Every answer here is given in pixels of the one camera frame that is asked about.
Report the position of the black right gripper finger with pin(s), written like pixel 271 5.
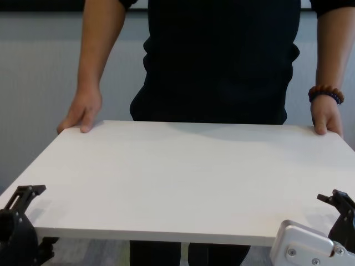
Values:
pixel 342 202

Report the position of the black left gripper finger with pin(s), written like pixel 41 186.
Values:
pixel 47 246
pixel 23 198

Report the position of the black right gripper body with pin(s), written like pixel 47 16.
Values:
pixel 346 230

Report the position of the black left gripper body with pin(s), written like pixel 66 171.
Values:
pixel 16 238

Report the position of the white rolling pedestal table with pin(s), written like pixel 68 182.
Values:
pixel 177 180

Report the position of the person's left forearm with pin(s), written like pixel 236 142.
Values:
pixel 330 55

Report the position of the person's right forearm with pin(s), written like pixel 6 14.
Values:
pixel 97 50

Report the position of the person's left hand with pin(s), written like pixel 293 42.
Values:
pixel 327 116

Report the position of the person's right hand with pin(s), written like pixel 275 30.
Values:
pixel 84 110

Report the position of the black trousers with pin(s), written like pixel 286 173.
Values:
pixel 158 255

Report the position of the person in black clothes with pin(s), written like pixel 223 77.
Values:
pixel 216 55

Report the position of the black horizontal wall trim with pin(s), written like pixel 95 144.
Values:
pixel 41 5

